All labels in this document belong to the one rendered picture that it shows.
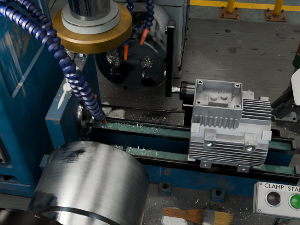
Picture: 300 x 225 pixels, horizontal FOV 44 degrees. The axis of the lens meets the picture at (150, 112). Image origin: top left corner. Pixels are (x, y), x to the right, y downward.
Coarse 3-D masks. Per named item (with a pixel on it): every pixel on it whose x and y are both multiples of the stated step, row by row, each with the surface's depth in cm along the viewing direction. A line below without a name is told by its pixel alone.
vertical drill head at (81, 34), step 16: (80, 0) 76; (96, 0) 77; (112, 0) 85; (64, 16) 81; (80, 16) 79; (96, 16) 79; (112, 16) 81; (128, 16) 85; (64, 32) 80; (80, 32) 79; (96, 32) 80; (112, 32) 80; (128, 32) 83; (80, 48) 79; (96, 48) 79; (112, 48) 81; (112, 64) 88
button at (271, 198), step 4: (272, 192) 82; (276, 192) 82; (268, 196) 82; (272, 196) 82; (276, 196) 82; (268, 200) 82; (272, 200) 82; (276, 200) 82; (280, 200) 82; (272, 204) 82; (276, 204) 82
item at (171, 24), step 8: (168, 24) 97; (168, 32) 98; (168, 40) 100; (168, 48) 102; (168, 56) 104; (168, 64) 106; (168, 72) 108; (168, 80) 110; (168, 88) 112; (168, 96) 115
